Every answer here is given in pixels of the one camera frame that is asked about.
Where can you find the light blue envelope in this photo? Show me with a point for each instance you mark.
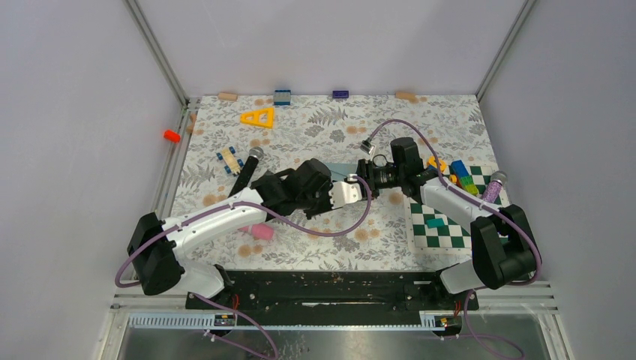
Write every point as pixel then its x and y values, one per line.
pixel 340 172

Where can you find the orange red cap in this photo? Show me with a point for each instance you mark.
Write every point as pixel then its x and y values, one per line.
pixel 172 136

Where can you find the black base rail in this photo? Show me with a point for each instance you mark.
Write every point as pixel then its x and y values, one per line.
pixel 338 298

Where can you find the yellow triangle toy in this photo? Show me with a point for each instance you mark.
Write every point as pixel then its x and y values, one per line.
pixel 261 118

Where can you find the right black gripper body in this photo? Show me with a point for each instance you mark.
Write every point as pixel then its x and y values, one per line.
pixel 380 178

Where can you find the rainbow lego brick stack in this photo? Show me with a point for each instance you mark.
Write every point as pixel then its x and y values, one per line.
pixel 464 178

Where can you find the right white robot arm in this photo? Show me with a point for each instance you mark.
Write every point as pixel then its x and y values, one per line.
pixel 502 246

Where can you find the green white chessboard mat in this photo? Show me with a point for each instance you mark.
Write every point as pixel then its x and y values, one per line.
pixel 451 238

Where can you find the floral table mat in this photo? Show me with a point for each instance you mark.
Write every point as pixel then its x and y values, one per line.
pixel 331 131

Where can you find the dark purple lego brick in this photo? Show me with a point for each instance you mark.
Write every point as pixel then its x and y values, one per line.
pixel 340 94

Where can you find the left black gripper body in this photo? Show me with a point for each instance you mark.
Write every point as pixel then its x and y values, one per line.
pixel 314 205

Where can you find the teal small block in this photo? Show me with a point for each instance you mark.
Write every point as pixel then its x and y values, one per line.
pixel 435 223

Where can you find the wooden cylinder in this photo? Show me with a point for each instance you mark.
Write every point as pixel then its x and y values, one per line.
pixel 406 96
pixel 225 96

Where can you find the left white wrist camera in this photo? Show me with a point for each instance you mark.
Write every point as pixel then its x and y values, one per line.
pixel 352 189

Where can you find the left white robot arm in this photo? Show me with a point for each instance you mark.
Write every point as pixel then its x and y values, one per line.
pixel 160 248

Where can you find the black glitter microphone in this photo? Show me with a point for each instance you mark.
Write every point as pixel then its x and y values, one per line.
pixel 255 154

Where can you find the blue lego brick stack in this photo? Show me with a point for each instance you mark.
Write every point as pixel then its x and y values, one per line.
pixel 282 97

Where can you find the right wooden cylinder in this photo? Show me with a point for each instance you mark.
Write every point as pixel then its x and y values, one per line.
pixel 406 96

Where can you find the left wooden cylinder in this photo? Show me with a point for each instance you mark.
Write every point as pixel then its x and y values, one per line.
pixel 225 96

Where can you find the wooden toy car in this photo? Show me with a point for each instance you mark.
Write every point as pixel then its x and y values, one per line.
pixel 233 165

